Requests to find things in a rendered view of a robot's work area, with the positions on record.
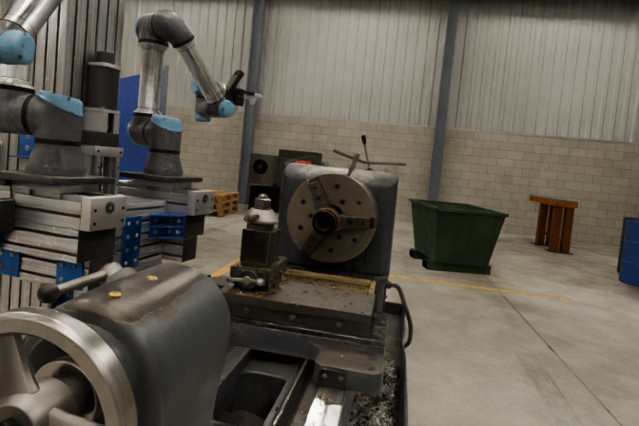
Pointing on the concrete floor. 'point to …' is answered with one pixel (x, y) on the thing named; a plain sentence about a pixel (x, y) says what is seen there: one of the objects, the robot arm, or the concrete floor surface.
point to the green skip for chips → (455, 236)
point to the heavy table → (554, 223)
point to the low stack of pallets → (224, 202)
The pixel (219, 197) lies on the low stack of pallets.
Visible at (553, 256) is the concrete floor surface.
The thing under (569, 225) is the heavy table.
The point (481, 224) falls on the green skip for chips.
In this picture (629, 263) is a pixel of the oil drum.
